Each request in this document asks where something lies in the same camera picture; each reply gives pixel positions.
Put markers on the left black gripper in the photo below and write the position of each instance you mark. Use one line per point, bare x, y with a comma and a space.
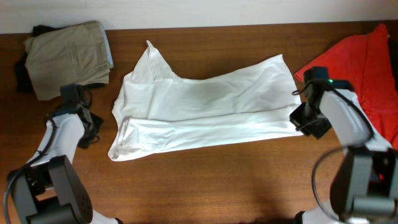
99, 122

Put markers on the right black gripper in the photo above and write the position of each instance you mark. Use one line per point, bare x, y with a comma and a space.
316, 132

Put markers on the white t-shirt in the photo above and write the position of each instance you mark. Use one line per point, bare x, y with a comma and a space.
158, 111

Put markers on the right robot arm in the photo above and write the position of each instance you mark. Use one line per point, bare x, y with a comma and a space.
364, 189

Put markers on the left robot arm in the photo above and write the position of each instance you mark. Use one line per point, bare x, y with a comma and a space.
47, 189

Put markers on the folded light blue garment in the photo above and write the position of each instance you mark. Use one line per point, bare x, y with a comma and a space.
107, 47

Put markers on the folded khaki trousers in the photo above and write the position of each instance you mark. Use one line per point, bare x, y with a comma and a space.
66, 60

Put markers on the red t-shirt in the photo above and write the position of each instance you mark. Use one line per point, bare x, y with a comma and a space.
364, 61

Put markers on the folded black garment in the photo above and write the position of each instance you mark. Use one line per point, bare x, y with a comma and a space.
23, 76

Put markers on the dark garment under red shirt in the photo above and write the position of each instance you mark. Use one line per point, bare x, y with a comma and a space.
393, 53

